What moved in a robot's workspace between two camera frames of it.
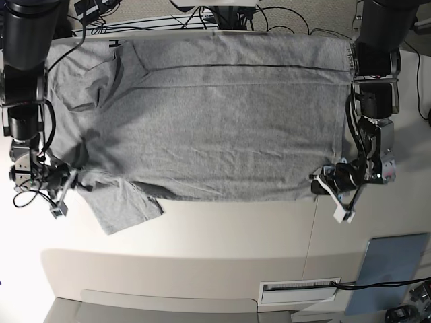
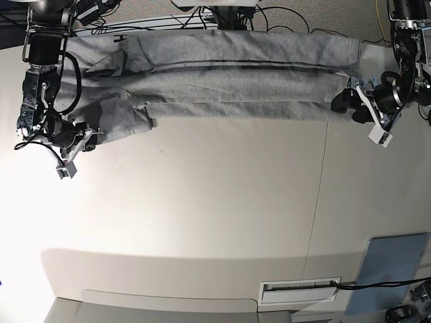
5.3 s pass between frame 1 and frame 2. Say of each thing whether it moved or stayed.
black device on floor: stayed
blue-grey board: stayed
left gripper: moved
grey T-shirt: moved
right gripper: moved
